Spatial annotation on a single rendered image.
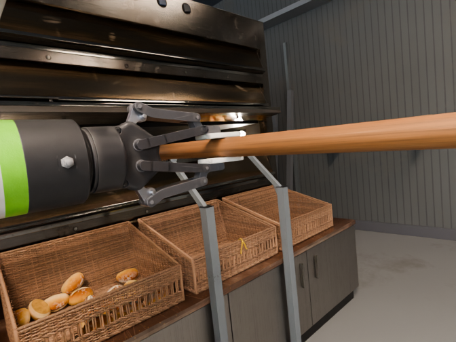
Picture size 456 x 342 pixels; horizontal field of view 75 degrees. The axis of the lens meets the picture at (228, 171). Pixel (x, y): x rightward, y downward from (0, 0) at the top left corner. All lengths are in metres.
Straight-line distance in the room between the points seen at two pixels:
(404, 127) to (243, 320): 1.30
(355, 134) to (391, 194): 3.55
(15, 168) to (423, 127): 0.35
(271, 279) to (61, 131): 1.38
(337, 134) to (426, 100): 3.41
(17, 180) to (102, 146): 0.08
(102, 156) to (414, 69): 3.60
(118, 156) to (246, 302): 1.23
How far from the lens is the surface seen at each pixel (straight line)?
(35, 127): 0.33
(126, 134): 0.38
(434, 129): 0.30
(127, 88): 1.71
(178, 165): 0.40
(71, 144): 0.32
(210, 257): 1.21
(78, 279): 1.48
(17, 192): 0.32
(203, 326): 1.35
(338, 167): 4.02
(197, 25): 2.09
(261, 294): 1.56
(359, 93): 3.91
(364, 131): 0.32
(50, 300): 1.47
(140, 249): 1.56
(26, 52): 1.61
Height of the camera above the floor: 1.17
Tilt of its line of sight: 4 degrees down
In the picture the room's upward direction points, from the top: 6 degrees counter-clockwise
